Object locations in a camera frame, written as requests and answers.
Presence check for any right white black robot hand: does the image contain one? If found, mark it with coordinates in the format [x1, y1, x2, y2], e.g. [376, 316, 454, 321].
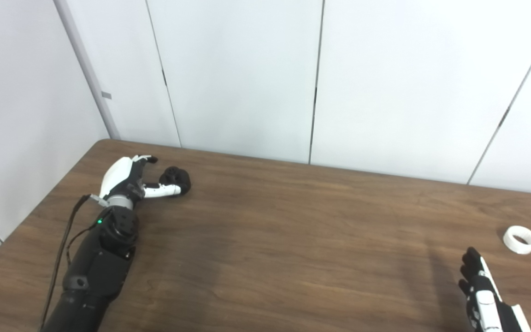
[458, 247, 531, 332]

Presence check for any grey wall corner strip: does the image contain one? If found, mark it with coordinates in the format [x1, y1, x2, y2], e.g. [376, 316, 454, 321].
[53, 0, 121, 141]

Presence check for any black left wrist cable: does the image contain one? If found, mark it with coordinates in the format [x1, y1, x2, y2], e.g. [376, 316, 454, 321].
[39, 194, 110, 332]

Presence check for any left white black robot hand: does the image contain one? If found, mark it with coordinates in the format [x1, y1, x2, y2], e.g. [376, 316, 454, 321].
[98, 155, 183, 207]

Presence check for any white plastic ring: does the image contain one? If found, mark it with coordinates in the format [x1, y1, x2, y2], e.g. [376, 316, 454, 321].
[503, 225, 531, 255]

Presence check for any round black plastic part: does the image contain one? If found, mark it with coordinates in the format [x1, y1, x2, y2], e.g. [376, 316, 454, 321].
[159, 166, 192, 197]

